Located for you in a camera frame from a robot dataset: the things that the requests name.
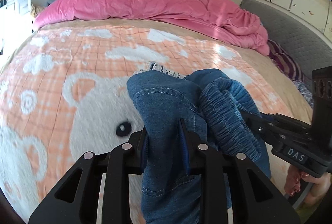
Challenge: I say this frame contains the pink duvet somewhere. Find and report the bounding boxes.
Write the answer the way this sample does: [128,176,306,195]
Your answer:
[34,0,270,56]

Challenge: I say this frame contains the blue denim lace-trimmed pants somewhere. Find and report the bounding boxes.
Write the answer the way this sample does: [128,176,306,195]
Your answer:
[127,69,271,223]

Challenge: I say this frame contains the blue floral pillow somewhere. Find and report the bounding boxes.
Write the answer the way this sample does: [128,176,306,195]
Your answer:
[293,80,314,108]

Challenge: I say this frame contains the grey quilted headboard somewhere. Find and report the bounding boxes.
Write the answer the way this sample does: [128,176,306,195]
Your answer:
[240,0,331,89]

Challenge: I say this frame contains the purple striped pillow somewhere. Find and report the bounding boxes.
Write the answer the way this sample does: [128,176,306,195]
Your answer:
[267,39,304,82]

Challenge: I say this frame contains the orange bear plush blanket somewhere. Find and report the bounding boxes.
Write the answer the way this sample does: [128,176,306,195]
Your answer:
[1,26,291,223]

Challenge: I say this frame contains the person's right hand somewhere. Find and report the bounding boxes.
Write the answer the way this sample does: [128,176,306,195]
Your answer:
[283,164,332,200]

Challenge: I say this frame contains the white cluttered dresser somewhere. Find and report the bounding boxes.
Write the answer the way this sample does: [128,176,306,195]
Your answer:
[1,0,33,42]

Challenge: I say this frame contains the tan bed sheet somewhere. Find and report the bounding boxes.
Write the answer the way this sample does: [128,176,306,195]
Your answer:
[40,19,312,124]

